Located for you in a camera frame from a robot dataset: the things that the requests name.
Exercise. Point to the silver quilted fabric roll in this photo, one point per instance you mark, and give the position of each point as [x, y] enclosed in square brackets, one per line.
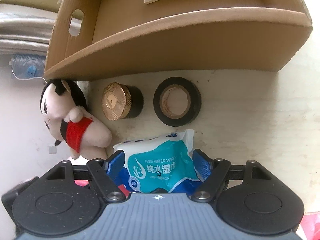
[25, 35]

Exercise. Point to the brown cardboard box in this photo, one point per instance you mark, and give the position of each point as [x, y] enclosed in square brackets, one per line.
[97, 39]

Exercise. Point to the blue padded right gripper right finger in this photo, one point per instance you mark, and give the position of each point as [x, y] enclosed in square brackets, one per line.
[213, 174]

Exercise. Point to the black jar with gold lid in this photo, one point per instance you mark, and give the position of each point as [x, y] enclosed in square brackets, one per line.
[121, 101]

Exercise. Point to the black electrical tape roll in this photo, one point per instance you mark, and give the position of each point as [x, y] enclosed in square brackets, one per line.
[177, 101]

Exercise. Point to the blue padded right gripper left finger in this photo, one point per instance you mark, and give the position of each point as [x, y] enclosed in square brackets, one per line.
[103, 173]

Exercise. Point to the clear plastic water bottle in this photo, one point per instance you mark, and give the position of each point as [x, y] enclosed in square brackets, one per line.
[27, 66]

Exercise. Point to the blue wet wipes pack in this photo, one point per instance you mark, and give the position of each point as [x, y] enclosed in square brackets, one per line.
[162, 162]

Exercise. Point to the plush doll with red bib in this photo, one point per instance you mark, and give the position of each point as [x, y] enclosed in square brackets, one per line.
[64, 110]

